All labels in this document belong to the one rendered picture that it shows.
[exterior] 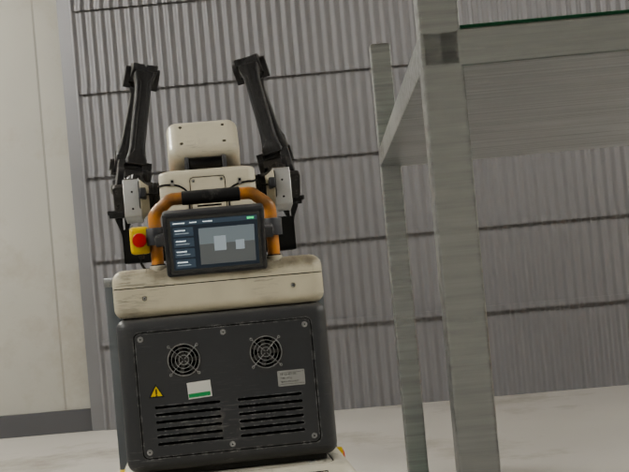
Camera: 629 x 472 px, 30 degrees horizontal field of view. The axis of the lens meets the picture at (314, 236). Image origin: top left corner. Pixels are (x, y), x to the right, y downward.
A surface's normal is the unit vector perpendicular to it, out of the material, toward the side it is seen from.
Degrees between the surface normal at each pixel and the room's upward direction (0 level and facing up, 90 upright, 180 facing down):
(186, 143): 48
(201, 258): 115
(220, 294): 90
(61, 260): 90
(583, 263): 90
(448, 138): 90
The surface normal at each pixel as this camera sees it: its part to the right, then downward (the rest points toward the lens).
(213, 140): 0.01, -0.70
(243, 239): 0.13, 0.39
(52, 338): -0.02, -0.02
